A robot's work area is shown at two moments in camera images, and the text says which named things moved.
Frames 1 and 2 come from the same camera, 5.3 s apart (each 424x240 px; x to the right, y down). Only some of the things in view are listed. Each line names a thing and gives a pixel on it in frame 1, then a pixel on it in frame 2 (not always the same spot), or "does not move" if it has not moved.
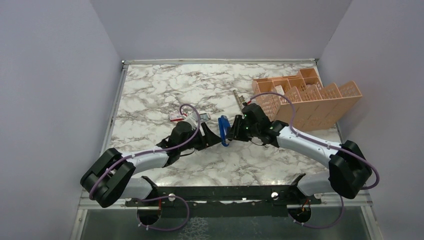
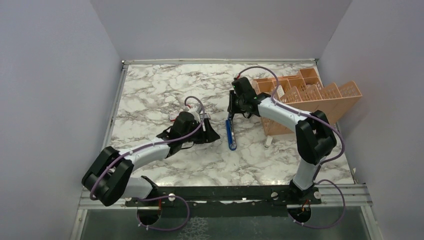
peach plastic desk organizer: [315, 104] does not move
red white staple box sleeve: [177, 116] does not move
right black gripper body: [249, 131] -> [241, 108]
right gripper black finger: [235, 131] -> [233, 104]
